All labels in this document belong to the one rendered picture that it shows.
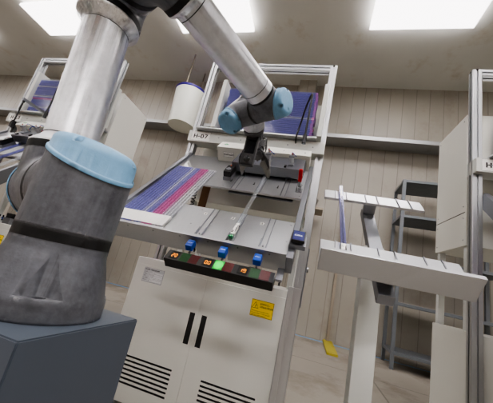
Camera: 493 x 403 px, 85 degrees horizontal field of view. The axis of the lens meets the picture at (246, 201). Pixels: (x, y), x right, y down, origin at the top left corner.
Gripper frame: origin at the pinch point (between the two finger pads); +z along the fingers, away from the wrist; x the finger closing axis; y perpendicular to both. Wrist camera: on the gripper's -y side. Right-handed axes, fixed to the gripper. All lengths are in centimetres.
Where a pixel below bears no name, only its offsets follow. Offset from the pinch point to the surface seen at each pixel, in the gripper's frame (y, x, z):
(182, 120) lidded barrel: 286, 212, 149
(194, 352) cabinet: -56, 12, 46
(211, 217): -21.6, 10.9, 4.1
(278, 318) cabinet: -38, -18, 37
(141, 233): -35.7, 30.9, 2.0
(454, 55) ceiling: 400, -180, 76
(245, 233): -26.4, -3.9, 2.8
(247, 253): -35.3, -7.2, 0.6
